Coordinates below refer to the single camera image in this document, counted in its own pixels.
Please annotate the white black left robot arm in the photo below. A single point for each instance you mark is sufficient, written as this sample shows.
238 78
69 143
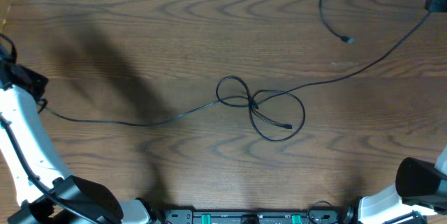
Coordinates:
46 189

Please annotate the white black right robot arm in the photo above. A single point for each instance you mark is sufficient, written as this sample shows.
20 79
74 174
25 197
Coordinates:
419 191

